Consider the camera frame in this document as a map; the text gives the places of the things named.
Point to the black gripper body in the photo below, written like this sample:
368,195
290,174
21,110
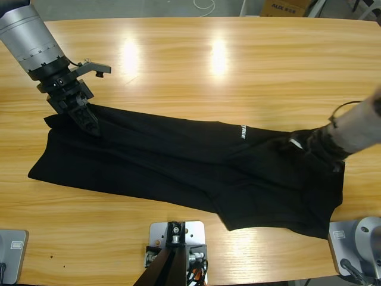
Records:
59,86
318,143

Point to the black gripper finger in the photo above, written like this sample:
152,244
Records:
79,119
90,122

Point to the black T-shirt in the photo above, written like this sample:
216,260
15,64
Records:
149,155

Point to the cardboard box with AUX print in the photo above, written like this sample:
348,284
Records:
282,9

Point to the silver metal clamp fitting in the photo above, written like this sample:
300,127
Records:
197,257
150,258

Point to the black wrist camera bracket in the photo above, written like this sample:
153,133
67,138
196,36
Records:
95,68

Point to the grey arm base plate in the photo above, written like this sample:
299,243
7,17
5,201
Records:
348,247
15,256

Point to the white mount block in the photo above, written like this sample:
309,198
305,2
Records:
156,232

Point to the dark camera post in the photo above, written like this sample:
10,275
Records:
175,238

